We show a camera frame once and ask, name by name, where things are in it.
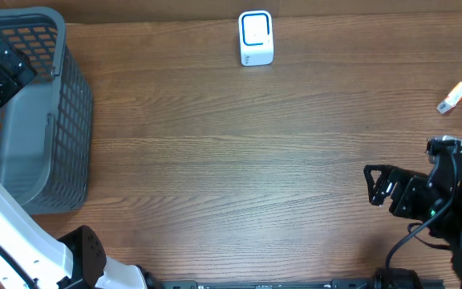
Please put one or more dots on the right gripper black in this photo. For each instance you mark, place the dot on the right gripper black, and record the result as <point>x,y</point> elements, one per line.
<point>407,182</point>

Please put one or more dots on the small orange box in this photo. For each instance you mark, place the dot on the small orange box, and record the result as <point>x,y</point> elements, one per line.
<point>452,99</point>

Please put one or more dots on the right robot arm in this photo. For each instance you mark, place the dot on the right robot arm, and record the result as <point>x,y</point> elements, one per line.
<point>446,225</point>

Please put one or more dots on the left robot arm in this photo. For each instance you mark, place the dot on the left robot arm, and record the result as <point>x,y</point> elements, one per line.
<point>29,256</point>

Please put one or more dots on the white barcode scanner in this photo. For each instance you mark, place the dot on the white barcode scanner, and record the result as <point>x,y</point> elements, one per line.
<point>256,38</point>

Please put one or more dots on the grey plastic shopping basket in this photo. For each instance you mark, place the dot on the grey plastic shopping basket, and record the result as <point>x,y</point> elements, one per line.
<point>46,128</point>

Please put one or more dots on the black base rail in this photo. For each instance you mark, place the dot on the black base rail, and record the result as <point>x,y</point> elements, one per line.
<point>361,283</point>

